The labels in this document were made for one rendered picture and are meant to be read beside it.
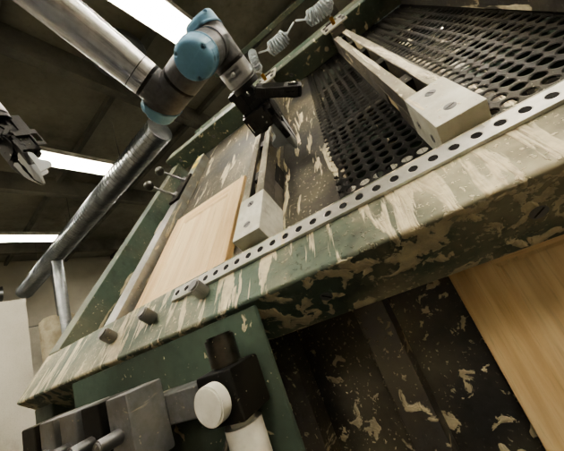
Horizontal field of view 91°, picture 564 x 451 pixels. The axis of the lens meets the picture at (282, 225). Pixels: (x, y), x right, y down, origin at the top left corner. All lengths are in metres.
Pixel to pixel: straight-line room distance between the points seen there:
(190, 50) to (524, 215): 0.56
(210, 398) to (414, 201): 0.33
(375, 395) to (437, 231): 0.42
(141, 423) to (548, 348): 0.61
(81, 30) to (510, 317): 0.88
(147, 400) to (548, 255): 0.64
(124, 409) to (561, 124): 0.59
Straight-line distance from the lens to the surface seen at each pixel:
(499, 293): 0.60
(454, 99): 0.47
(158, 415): 0.49
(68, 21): 0.70
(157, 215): 1.39
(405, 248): 0.36
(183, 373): 0.53
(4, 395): 4.45
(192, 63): 0.61
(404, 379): 0.59
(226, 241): 0.65
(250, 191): 0.61
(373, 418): 0.70
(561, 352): 0.64
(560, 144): 0.38
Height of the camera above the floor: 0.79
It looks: 16 degrees up
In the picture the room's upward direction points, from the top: 22 degrees counter-clockwise
